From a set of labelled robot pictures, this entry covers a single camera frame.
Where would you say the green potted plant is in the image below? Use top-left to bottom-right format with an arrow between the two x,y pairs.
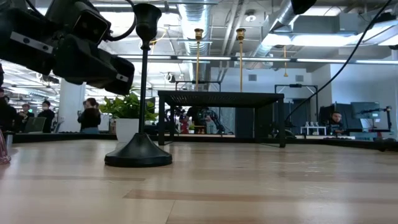
98,88 -> 159,123

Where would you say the black camera cable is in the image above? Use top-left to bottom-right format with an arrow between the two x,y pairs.
104,0 -> 137,43

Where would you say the long black cable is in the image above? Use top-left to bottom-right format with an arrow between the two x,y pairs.
284,0 -> 393,122

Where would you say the black metal rig frame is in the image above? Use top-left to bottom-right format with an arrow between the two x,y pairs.
12,133 -> 398,152

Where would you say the black perforated metal shelf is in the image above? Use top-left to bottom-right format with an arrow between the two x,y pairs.
157,90 -> 286,149

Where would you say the long ceiling light strip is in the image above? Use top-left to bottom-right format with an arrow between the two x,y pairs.
118,55 -> 398,65

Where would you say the silver ventilation duct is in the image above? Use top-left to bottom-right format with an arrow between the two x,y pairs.
178,0 -> 215,82

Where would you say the grey computer monitor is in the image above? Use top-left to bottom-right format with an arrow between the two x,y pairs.
350,101 -> 381,120

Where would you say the pink glass object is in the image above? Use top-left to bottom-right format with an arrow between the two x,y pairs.
0,129 -> 12,165

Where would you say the white plant pot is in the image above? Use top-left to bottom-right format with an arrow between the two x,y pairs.
115,118 -> 140,143

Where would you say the white bottle rack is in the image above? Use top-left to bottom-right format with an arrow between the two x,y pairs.
300,121 -> 327,136

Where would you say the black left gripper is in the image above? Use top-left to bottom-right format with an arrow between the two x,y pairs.
0,4 -> 121,85

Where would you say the tall gold candlestick holder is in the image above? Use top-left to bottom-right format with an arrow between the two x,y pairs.
194,27 -> 205,92
235,27 -> 246,93

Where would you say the person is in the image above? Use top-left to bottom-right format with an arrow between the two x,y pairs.
76,97 -> 102,134
0,88 -> 17,132
185,106 -> 225,134
15,103 -> 35,133
326,111 -> 346,135
37,100 -> 56,134

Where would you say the black candlestick holder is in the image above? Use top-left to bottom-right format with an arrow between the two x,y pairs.
104,2 -> 173,168

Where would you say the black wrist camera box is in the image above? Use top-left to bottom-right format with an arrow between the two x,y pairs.
45,0 -> 112,46

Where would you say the black metal stand frame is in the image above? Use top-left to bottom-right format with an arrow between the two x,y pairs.
274,83 -> 319,131

